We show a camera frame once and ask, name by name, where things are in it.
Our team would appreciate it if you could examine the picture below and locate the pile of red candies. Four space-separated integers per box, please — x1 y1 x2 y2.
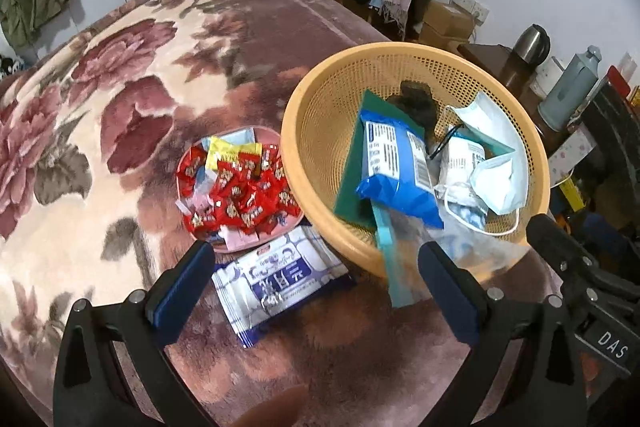
177 144 303 240

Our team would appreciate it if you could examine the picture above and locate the clear zip bag teal slider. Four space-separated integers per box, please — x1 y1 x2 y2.
370 199 526 308

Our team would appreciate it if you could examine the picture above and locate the pink plate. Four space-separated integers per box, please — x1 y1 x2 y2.
176 126 308 255

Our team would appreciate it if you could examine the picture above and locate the floral plush blanket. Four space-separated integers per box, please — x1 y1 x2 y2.
0 0 566 427

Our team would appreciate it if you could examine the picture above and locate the orange plastic mesh basket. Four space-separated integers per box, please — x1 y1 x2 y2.
280 42 551 285

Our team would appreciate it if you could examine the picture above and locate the white blue wet wipes packet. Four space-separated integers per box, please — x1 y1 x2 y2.
211 226 357 349

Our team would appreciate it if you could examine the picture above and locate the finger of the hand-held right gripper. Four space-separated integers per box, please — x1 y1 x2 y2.
526 213 640 308

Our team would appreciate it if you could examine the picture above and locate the white wall socket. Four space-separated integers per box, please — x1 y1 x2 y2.
450 0 488 22

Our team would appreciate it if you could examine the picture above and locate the green scouring pad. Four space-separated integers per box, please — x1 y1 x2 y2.
334 89 426 230

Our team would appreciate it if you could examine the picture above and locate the pale blue face mask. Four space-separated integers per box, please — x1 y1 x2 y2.
442 92 516 152

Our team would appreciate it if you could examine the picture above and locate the white dotted box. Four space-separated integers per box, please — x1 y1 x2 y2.
550 127 596 178

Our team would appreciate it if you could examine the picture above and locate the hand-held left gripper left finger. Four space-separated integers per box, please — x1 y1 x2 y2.
52 239 216 427

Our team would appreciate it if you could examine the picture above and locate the steel kettle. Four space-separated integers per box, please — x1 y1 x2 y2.
511 23 551 68

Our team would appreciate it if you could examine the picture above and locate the cardboard box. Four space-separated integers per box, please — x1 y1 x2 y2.
417 32 471 56
420 0 476 42

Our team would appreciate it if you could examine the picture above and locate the black marble side table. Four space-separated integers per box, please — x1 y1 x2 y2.
575 79 640 258

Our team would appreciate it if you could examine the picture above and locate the grey blue thermos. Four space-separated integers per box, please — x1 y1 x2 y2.
537 46 601 132

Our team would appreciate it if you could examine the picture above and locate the white jar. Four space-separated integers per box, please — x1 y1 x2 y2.
530 56 566 98

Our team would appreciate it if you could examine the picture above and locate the white face mask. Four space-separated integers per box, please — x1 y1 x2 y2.
445 154 528 238
435 187 488 228
440 139 486 188

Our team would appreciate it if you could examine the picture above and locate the red box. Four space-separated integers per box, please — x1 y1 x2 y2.
607 66 633 95

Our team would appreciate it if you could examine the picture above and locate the black mesh cloth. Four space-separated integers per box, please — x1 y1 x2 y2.
385 79 441 142

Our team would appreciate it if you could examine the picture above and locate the yellow snack packet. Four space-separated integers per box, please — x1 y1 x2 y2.
207 136 263 170

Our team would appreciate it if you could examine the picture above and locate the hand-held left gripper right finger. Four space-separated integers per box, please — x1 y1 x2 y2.
417 241 586 427

